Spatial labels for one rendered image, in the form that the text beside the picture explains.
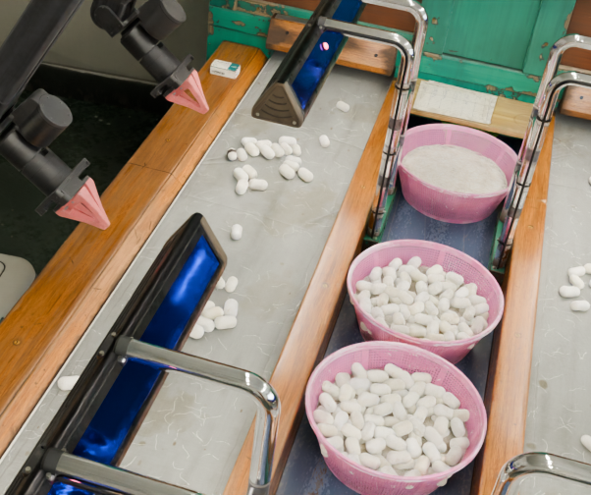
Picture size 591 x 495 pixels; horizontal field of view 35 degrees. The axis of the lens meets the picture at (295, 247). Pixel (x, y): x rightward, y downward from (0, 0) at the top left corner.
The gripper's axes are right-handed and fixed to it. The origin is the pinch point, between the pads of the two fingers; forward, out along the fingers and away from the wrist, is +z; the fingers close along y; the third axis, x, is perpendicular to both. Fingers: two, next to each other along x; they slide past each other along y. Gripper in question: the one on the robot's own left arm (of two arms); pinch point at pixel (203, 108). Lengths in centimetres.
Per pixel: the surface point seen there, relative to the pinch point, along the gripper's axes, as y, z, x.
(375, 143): 17.4, 30.4, -13.5
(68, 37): 128, -30, 107
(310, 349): -46, 32, -15
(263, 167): 3.0, 17.0, 1.2
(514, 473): -89, 31, -58
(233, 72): 30.7, 2.3, 8.2
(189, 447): -69, 25, -6
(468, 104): 40, 42, -25
